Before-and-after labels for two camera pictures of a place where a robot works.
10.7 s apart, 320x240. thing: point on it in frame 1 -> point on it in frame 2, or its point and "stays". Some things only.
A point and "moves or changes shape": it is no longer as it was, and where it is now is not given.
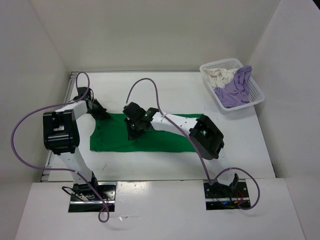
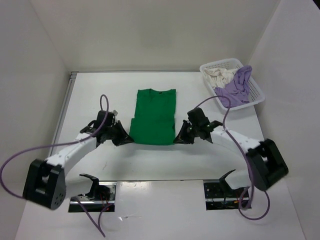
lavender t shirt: (236, 92) stays
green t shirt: (110, 134) moves or changes shape
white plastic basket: (233, 84) stays
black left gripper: (102, 114) -> (124, 138)
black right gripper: (132, 133) -> (182, 137)
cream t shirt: (219, 77) stays
